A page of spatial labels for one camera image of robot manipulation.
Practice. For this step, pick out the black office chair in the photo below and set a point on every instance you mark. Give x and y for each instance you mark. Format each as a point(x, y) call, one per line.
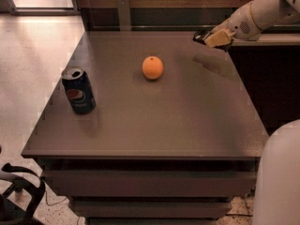
point(20, 180)

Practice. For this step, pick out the blue pepsi can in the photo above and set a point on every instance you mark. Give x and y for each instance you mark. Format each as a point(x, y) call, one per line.
point(78, 90)

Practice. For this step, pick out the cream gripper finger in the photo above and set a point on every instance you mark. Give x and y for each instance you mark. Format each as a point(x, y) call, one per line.
point(219, 38)

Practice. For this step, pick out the left metal bracket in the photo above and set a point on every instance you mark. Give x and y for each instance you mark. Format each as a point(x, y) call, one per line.
point(124, 15)

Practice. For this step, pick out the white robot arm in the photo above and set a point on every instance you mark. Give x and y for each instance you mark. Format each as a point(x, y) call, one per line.
point(272, 76)

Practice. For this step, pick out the orange fruit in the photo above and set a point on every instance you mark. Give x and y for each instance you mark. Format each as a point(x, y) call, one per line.
point(152, 67)

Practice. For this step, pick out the grey drawer cabinet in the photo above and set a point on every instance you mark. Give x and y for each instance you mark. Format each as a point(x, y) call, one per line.
point(170, 151)

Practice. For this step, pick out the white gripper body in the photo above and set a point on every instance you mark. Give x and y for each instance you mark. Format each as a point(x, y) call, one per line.
point(240, 26)

